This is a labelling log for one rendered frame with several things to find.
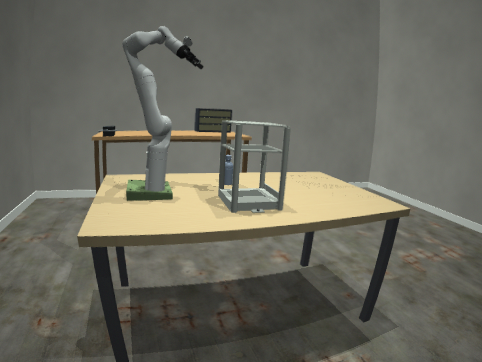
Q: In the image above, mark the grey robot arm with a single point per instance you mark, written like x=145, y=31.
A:
x=156, y=124

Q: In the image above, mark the grey shelving unit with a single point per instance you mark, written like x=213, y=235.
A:
x=252, y=199

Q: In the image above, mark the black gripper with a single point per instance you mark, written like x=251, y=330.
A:
x=183, y=52

